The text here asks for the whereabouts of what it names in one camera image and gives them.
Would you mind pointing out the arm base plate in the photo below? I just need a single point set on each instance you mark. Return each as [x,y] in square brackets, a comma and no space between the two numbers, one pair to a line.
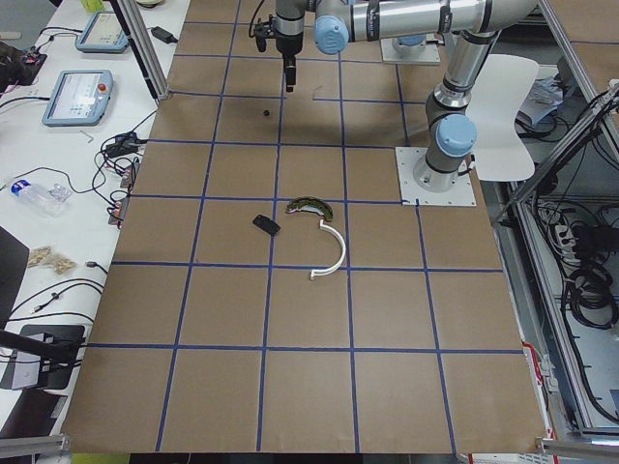
[411,50]
[419,185]

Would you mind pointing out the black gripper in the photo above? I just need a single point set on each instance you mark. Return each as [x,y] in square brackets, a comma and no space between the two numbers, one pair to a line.
[288,43]

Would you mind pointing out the black monitor stand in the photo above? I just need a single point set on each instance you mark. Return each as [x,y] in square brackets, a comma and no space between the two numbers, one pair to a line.
[41,356]

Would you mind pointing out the blue teach pendant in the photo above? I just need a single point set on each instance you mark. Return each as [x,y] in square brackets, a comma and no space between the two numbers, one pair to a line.
[102,34]
[79,98]

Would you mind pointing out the white curved plastic part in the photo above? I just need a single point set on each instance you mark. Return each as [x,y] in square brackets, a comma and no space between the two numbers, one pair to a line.
[338,255]

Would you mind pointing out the black brake pad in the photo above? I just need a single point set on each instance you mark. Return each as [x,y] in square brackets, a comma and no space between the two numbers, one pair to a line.
[267,225]

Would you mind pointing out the green brake shoe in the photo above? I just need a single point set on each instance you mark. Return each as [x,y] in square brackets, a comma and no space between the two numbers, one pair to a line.
[312,205]

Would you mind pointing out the plastic water bottle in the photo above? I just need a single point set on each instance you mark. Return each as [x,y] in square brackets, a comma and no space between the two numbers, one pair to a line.
[36,197]

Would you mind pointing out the aluminium frame post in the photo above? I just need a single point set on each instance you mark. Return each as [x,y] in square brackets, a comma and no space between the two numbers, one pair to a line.
[144,52]

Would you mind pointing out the white chair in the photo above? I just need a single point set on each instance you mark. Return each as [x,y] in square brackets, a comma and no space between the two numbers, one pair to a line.
[500,89]

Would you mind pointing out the black power adapter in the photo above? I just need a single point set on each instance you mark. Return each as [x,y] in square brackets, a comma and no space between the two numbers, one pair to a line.
[163,35]

